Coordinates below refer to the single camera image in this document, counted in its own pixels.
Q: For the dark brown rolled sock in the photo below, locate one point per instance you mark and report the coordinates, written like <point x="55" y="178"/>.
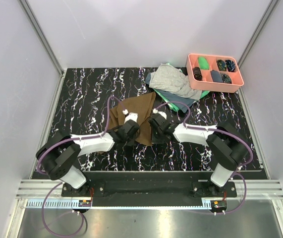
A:
<point x="197" y="74"/>

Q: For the brown cloth napkin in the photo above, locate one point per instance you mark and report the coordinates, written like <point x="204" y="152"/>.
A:
<point x="142" y="105"/>

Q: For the patterned sock top middle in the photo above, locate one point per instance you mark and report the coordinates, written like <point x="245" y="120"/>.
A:
<point x="221" y="65"/>

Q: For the grey cloth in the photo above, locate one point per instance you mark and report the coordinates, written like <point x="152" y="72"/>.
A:
<point x="173" y="80"/>

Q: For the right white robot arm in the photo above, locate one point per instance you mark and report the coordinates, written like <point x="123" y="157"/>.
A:
<point x="224" y="141"/>

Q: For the dark patterned sock top right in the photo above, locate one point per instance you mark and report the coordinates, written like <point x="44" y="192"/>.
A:
<point x="231" y="66"/>

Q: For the pink compartment tray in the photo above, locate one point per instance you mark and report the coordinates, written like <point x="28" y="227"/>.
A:
<point x="207" y="84"/>

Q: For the green rolled sock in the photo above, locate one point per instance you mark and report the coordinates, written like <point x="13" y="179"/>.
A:
<point x="203" y="63"/>

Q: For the green cloth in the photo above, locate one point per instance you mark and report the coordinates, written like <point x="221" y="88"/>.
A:
<point x="173" y="85"/>

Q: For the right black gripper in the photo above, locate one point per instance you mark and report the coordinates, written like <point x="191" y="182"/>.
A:
<point x="153" y="140"/>

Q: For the patterned sock bottom right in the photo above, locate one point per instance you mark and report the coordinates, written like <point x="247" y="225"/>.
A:
<point x="226" y="78"/>

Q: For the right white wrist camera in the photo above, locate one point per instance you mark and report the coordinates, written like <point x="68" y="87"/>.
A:
<point x="157" y="112"/>

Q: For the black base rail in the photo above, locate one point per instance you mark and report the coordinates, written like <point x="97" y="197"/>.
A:
<point x="142" y="190"/>

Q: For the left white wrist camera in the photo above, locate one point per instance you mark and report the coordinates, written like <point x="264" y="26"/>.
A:
<point x="130" y="116"/>

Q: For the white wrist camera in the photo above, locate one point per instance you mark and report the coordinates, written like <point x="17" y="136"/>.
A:
<point x="157" y="112"/>
<point x="130" y="116"/>

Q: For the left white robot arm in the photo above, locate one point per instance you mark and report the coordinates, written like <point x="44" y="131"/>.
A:
<point x="58" y="155"/>

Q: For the blue grey rolled sock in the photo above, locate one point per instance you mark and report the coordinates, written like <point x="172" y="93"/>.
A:
<point x="216" y="77"/>

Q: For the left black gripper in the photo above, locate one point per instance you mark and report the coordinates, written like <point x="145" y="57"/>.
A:
<point x="132" y="142"/>

